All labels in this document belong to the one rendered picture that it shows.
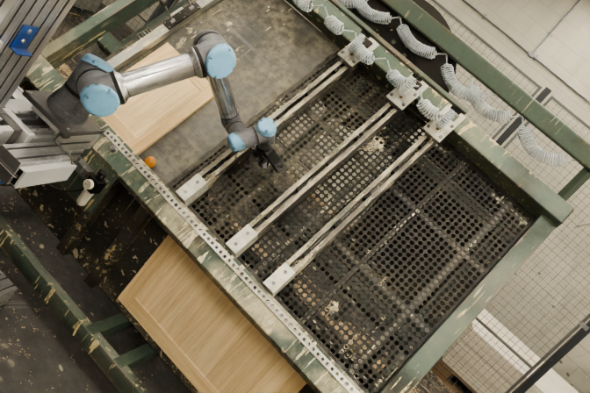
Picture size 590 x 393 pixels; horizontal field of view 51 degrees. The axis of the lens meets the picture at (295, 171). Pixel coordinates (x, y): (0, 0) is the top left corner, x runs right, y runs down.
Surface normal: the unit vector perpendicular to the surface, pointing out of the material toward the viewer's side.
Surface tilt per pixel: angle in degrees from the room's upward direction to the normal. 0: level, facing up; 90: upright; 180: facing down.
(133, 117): 55
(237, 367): 90
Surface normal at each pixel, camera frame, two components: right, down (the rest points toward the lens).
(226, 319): -0.35, 0.00
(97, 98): 0.28, 0.61
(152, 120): 0.07, -0.42
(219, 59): 0.51, 0.52
